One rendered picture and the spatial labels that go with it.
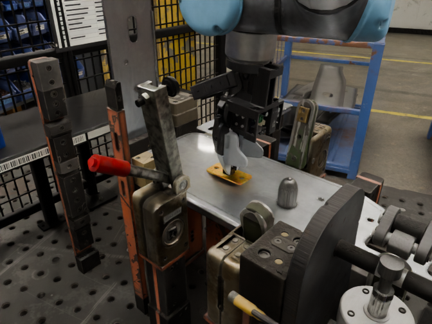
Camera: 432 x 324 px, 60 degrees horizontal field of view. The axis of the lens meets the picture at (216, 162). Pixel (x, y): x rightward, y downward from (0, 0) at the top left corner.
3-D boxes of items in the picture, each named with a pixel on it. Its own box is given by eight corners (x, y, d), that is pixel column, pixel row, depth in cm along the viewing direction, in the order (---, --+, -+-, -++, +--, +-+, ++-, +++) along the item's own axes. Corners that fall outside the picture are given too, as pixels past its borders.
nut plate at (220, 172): (252, 177, 68) (253, 171, 68) (240, 186, 66) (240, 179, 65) (218, 163, 73) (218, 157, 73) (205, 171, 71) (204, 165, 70)
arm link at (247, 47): (215, 26, 54) (249, 20, 59) (214, 58, 56) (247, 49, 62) (258, 37, 50) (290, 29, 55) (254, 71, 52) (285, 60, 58)
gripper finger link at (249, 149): (254, 180, 67) (259, 135, 62) (229, 167, 70) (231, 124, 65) (265, 173, 69) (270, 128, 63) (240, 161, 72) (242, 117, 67)
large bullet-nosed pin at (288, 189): (299, 210, 64) (303, 177, 60) (288, 218, 62) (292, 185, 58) (283, 202, 65) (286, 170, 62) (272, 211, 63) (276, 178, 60)
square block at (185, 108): (201, 214, 109) (198, 95, 92) (182, 227, 104) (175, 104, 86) (182, 203, 114) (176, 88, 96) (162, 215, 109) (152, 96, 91)
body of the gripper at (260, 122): (252, 148, 58) (261, 71, 52) (211, 129, 63) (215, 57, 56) (279, 132, 63) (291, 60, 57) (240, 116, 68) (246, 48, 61)
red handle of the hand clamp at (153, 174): (186, 177, 57) (103, 159, 44) (181, 190, 57) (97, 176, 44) (167, 168, 59) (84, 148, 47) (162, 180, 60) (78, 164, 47)
